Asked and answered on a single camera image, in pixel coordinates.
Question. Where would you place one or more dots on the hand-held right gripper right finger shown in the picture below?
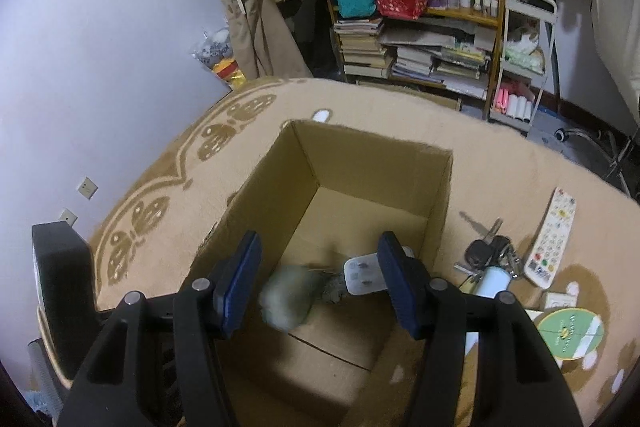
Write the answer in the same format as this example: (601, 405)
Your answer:
(397, 282)

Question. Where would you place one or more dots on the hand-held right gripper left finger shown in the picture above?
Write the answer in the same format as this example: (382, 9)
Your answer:
(240, 277)

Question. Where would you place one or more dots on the white power adapter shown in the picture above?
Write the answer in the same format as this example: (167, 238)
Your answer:
(362, 274)

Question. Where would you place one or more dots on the grey fluffy pom-pom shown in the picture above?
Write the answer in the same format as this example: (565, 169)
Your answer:
(287, 299)

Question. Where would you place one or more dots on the white tube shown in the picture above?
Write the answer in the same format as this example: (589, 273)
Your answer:
(494, 284)

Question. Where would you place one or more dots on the brown cardboard box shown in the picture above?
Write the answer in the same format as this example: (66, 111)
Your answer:
(370, 177)

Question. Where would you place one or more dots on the green round tin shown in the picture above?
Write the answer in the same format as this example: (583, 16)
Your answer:
(572, 334)

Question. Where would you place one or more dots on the bunch of keys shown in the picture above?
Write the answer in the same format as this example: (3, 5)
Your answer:
(482, 252)

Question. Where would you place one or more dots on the white remote control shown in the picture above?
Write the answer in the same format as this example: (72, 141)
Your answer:
(552, 242)

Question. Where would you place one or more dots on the pink bottles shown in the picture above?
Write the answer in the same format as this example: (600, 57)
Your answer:
(504, 97)

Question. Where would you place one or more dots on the white rolls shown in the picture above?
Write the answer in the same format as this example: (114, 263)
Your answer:
(522, 107)

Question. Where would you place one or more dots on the clear bag of toys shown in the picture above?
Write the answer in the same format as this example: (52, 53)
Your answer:
(217, 54)

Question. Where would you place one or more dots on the messy pile of books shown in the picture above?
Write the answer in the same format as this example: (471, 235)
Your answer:
(440, 57)

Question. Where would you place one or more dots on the neat stack of books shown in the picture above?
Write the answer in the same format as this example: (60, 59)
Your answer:
(360, 49)

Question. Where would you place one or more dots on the metal chair base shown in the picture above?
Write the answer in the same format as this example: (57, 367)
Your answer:
(595, 139)

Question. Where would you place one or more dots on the beige trousers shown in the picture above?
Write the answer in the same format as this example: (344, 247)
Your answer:
(260, 27)

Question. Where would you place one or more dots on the pale green packs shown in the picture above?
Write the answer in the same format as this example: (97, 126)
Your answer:
(522, 61)

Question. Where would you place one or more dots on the calico plush toy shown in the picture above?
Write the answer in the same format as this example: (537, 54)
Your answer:
(522, 36)

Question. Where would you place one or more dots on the row of small bottles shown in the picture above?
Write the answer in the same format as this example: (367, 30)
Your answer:
(484, 4)

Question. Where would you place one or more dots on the white hanging sheet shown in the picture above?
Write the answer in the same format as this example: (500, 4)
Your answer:
(612, 7)

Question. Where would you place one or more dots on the wall socket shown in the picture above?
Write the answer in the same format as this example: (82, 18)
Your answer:
(68, 217)
(87, 188)

